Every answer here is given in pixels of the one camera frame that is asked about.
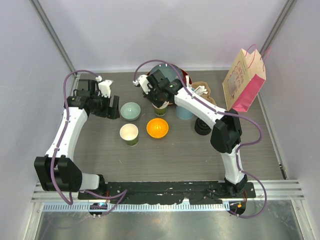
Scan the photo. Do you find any stack of green paper cups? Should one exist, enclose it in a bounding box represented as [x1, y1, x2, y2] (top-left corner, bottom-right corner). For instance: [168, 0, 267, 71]
[152, 101, 169, 117]

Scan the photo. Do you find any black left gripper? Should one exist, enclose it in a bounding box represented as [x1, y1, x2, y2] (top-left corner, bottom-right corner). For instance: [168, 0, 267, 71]
[91, 92, 120, 120]

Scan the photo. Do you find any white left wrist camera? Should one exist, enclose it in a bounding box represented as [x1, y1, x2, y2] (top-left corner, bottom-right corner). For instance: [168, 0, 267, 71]
[95, 75, 113, 98]

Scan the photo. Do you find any blue grey plate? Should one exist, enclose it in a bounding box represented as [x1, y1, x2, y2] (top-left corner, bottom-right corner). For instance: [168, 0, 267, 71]
[149, 63, 186, 83]

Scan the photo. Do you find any light teal patterned bowl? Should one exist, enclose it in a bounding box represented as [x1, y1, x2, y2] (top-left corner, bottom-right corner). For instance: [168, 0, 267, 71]
[120, 102, 141, 121]

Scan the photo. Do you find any brown cardboard cup carrier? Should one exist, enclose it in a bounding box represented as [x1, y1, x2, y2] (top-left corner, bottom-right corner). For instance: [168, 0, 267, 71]
[191, 81, 217, 106]

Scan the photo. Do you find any orange bowl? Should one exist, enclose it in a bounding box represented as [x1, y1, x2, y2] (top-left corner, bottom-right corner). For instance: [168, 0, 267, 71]
[146, 118, 169, 139]

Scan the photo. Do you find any pink paper gift bag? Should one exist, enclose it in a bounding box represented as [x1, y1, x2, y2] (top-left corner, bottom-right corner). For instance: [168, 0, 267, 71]
[222, 44, 271, 112]

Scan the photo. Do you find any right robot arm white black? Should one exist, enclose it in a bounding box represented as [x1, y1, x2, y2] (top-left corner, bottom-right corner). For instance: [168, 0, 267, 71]
[134, 70, 248, 198]

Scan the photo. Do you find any black plastic coffee lid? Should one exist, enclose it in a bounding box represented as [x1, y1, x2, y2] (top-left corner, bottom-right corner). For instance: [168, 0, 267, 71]
[194, 118, 212, 136]

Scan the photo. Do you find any red round plate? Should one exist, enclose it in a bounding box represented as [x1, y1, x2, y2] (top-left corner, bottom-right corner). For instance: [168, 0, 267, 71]
[146, 65, 189, 107]

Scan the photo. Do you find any green paper cup open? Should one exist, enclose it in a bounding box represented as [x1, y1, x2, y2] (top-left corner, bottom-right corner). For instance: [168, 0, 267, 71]
[119, 123, 139, 147]

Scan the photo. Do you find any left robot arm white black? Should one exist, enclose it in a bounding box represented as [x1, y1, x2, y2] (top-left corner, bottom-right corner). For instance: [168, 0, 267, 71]
[34, 76, 120, 200]

